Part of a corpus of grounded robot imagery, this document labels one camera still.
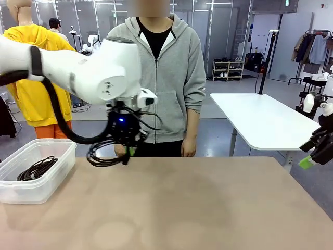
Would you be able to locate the person's left hand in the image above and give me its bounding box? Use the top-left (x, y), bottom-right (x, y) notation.
top-left (181, 137), bottom-right (196, 157)

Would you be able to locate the mannequin in yellow hoodie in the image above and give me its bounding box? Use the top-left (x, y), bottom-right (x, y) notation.
top-left (4, 0), bottom-right (79, 139)

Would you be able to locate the man in black cap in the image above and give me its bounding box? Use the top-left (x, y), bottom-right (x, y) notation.
top-left (48, 17), bottom-right (70, 44)

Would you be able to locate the clothes rack with garments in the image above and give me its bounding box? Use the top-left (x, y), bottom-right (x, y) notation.
top-left (290, 30), bottom-right (333, 84)

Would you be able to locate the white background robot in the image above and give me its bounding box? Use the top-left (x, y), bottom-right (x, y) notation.
top-left (80, 33), bottom-right (102, 55)

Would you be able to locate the black utility cart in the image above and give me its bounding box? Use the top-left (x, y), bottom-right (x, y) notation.
top-left (288, 75), bottom-right (328, 110)

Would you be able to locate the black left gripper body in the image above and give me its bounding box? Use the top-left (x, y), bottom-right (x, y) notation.
top-left (106, 103), bottom-right (143, 147)

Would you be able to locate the black bag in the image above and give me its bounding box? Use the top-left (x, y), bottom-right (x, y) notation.
top-left (246, 52), bottom-right (266, 73)

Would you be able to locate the clear plastic storage bin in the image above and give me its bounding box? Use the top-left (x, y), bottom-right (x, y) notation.
top-left (0, 138), bottom-right (78, 205)

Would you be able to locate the person's left forearm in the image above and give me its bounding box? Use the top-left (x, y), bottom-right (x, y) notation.
top-left (183, 108), bottom-right (201, 141)

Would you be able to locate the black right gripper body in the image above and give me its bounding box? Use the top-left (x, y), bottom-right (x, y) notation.
top-left (311, 114), bottom-right (333, 165)

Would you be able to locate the black camera stand pole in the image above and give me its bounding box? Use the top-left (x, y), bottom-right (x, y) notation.
top-left (256, 29), bottom-right (279, 95)

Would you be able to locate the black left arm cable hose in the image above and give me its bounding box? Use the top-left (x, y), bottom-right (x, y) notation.
top-left (0, 46), bottom-right (111, 145)

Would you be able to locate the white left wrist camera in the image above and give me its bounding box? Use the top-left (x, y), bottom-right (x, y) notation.
top-left (137, 88), bottom-right (158, 109)

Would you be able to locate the person's right hand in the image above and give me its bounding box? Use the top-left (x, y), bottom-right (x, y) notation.
top-left (114, 144), bottom-right (128, 157)

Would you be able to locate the black hanging coat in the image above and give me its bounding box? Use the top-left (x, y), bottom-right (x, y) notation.
top-left (0, 96), bottom-right (18, 139)

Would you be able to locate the wooden shoe rack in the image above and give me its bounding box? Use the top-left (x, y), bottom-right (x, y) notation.
top-left (212, 61), bottom-right (245, 81)

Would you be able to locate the thin black cable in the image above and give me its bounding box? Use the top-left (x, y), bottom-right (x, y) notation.
top-left (86, 139), bottom-right (131, 167)

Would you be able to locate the person in grey hoodie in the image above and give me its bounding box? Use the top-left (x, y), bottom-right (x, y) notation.
top-left (106, 0), bottom-right (207, 157)

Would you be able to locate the black braided USB cable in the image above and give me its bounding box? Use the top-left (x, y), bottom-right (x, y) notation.
top-left (17, 155), bottom-right (59, 182)

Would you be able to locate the white table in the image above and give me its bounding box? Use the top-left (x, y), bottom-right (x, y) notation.
top-left (209, 92), bottom-right (322, 172)

